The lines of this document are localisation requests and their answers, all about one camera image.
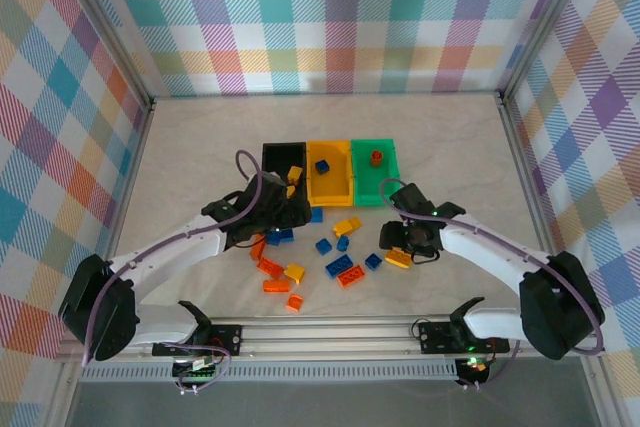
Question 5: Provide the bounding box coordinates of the long yellow lego brick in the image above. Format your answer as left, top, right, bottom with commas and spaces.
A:
384, 248, 413, 269

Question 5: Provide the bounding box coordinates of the yellow plastic bin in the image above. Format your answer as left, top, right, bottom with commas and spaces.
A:
306, 139, 354, 208

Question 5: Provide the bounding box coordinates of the black plastic bin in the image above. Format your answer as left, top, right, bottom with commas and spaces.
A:
262, 141, 308, 209

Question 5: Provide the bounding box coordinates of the green plastic bin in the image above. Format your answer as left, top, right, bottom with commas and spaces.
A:
351, 138, 404, 207

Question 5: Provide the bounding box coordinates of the long blue lego brick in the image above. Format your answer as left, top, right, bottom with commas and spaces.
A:
324, 255, 355, 279

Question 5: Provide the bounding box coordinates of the black controller board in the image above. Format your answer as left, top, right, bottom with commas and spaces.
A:
457, 355, 490, 384
172, 356, 222, 384

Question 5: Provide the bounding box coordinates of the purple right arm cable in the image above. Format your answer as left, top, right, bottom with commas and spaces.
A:
378, 177, 606, 391

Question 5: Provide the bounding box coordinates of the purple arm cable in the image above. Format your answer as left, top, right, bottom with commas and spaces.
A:
82, 149, 266, 396
378, 177, 606, 391

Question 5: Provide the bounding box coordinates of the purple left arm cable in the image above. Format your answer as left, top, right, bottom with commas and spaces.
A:
82, 149, 266, 396

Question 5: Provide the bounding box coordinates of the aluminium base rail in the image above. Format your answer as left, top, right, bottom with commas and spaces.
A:
53, 315, 607, 364

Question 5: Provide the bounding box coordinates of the aluminium table edge rail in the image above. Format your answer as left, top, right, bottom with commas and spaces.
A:
497, 91, 559, 258
102, 96, 157, 273

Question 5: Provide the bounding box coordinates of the grey slotted cable duct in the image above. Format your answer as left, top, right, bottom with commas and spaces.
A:
79, 364, 460, 384

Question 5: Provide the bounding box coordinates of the aluminium frame post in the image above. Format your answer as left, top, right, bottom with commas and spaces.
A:
497, 0, 601, 101
59, 0, 155, 106

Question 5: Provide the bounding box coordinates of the aluminium frame beam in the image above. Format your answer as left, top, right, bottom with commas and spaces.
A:
47, 361, 84, 427
582, 356, 619, 427

